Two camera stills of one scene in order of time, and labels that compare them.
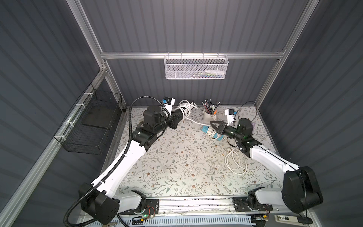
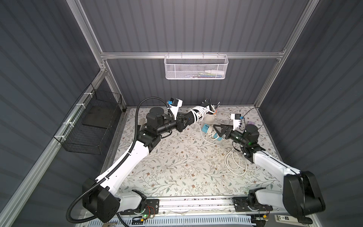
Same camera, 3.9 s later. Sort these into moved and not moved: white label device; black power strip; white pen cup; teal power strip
Moved: black power strip
Not moved: teal power strip; white pen cup; white label device
